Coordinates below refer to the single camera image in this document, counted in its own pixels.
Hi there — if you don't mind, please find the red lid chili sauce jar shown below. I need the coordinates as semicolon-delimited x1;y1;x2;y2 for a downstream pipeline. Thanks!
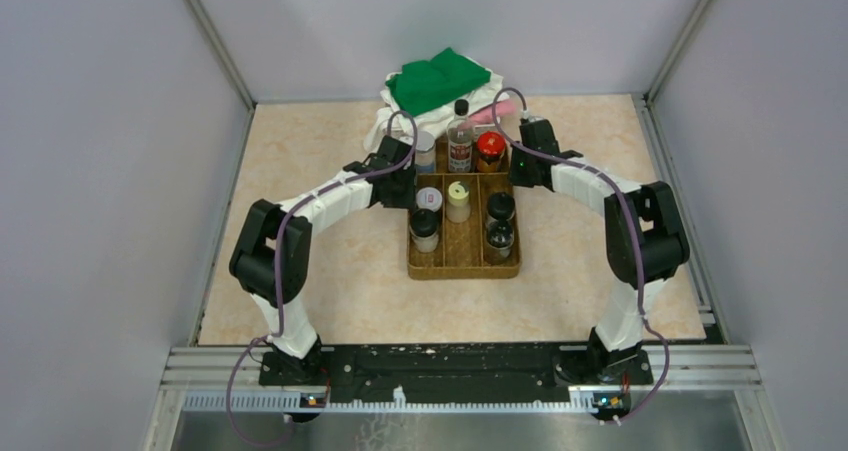
476;131;506;173

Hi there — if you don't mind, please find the pink cloth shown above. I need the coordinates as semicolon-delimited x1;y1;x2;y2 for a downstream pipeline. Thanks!
460;99;517;129

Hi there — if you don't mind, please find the yellow cap clear bottle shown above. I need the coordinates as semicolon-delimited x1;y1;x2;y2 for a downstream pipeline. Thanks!
446;181;471;224

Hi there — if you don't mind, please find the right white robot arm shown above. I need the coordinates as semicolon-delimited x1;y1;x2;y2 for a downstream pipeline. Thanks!
509;117;690;383

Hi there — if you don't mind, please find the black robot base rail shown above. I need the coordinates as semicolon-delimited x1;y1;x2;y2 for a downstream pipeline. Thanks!
258;342;654;405

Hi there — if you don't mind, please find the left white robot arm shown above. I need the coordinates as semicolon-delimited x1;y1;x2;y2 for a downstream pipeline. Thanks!
229;136;417;386

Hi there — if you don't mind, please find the silver lid spice jar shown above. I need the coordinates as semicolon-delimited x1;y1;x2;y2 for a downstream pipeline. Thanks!
415;131;436;174

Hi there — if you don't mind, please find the black cap squeeze bottle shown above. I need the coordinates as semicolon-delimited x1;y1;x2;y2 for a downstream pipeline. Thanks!
485;192;516;228
409;209;440;253

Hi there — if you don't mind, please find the black lid pepper shaker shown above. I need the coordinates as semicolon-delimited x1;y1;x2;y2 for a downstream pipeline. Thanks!
484;220;515;265

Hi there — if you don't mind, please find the woven bamboo divided tray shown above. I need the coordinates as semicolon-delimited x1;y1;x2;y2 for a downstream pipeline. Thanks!
407;139;522;280

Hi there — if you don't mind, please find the white cloth pile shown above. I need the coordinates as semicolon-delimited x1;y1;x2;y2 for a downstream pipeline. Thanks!
363;68;510;151

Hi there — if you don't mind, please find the white lid brown sauce jar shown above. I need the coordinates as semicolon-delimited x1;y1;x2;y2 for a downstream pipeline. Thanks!
416;186;444;212

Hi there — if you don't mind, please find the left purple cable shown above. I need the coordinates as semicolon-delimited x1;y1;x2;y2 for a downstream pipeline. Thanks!
225;110;420;449

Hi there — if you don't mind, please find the green folded cloth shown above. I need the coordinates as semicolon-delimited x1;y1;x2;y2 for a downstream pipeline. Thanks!
385;47;492;117

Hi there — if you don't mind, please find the dark bottle red white label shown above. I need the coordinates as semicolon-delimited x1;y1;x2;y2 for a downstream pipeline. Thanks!
447;99;473;173

